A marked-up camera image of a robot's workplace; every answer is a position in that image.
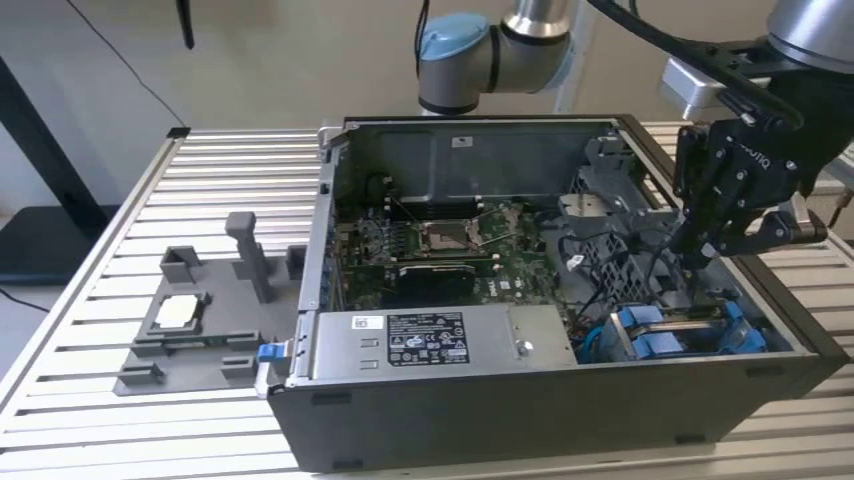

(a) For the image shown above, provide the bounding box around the CPU socket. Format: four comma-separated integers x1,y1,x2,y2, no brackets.
412,219,483,254

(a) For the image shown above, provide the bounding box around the silver CPU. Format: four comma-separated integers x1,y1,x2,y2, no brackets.
155,295,203,329

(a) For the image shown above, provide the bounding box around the locking lever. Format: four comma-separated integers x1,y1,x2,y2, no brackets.
388,196,424,222

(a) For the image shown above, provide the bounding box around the black hanging strap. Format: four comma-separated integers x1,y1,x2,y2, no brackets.
173,0,197,50

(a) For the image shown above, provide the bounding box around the hard disk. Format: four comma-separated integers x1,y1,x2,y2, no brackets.
630,330,768,361
610,299,763,352

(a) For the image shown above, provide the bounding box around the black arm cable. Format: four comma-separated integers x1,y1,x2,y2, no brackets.
411,0,432,66

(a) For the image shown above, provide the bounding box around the black plastic drive cage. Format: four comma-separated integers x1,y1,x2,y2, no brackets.
543,189,675,314

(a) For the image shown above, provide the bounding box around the thin black wall cable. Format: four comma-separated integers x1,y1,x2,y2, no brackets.
65,0,192,131

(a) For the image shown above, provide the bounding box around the black monitor stand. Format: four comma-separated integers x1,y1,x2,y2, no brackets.
0,56,123,287

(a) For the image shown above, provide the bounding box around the thick black gripper cable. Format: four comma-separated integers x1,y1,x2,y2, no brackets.
584,0,806,132

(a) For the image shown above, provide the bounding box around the blue wire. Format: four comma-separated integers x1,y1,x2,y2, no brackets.
576,324,606,364

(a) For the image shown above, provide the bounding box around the silver power supply with label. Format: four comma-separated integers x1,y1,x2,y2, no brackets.
311,304,576,380

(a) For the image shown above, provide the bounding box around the black open PC case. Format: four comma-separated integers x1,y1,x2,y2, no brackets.
256,113,852,474

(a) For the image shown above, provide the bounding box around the black wire white plug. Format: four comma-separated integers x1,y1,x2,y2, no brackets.
558,233,626,274

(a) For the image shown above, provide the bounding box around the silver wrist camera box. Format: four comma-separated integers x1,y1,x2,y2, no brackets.
658,56,730,121

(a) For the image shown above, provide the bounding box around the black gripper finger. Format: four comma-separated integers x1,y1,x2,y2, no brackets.
670,123,719,271
706,199,830,257

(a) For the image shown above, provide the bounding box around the green motherboard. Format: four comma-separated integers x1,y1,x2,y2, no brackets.
332,198,570,312

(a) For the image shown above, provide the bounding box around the disk bay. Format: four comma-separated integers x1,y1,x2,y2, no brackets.
607,294,779,362

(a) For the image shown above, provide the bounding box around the grey parts rack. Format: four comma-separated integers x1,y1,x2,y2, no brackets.
113,211,308,397

